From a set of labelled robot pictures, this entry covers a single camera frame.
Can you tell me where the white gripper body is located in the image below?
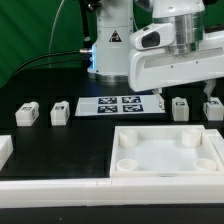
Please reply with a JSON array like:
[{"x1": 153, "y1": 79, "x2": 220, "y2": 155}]
[{"x1": 128, "y1": 44, "x2": 224, "y2": 92}]

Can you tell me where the white marker sheet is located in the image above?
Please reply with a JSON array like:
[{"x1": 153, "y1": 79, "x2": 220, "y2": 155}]
[{"x1": 75, "y1": 95, "x2": 165, "y2": 116}]

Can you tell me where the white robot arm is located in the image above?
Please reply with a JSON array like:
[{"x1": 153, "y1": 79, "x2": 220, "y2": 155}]
[{"x1": 85, "y1": 0, "x2": 224, "y2": 106}]

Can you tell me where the white left obstacle bar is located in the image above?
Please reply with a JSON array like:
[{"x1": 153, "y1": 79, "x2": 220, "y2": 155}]
[{"x1": 0, "y1": 135, "x2": 13, "y2": 171}]

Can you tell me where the green backdrop curtain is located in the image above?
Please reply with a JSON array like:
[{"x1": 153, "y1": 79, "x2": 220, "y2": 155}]
[{"x1": 0, "y1": 0, "x2": 224, "y2": 88}]

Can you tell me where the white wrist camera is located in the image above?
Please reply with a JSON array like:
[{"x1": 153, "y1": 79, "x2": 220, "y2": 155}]
[{"x1": 130, "y1": 23, "x2": 175, "y2": 51}]

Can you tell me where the white right obstacle bar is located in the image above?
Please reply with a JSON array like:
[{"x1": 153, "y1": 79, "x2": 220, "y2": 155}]
[{"x1": 206, "y1": 129, "x2": 224, "y2": 164}]

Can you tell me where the black cable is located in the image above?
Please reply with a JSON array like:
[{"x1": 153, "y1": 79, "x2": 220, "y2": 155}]
[{"x1": 13, "y1": 48, "x2": 94, "y2": 76}]

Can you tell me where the white square tabletop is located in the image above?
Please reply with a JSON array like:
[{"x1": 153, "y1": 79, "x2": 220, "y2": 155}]
[{"x1": 109, "y1": 125, "x2": 224, "y2": 178}]

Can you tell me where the white front obstacle bar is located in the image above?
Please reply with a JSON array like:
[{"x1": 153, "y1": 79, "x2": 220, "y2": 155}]
[{"x1": 0, "y1": 176, "x2": 224, "y2": 208}]

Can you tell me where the white obstacle bar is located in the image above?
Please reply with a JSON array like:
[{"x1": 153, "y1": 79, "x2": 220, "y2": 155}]
[
  {"x1": 206, "y1": 129, "x2": 224, "y2": 164},
  {"x1": 0, "y1": 176, "x2": 224, "y2": 208},
  {"x1": 0, "y1": 135, "x2": 13, "y2": 171}
]

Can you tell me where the white thin cable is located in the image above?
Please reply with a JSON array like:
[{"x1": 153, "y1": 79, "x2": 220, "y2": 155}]
[{"x1": 48, "y1": 0, "x2": 68, "y2": 69}]

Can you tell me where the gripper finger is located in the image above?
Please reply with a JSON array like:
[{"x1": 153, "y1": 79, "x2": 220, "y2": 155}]
[
  {"x1": 204, "y1": 79, "x2": 216, "y2": 99},
  {"x1": 152, "y1": 88, "x2": 165, "y2": 110}
]

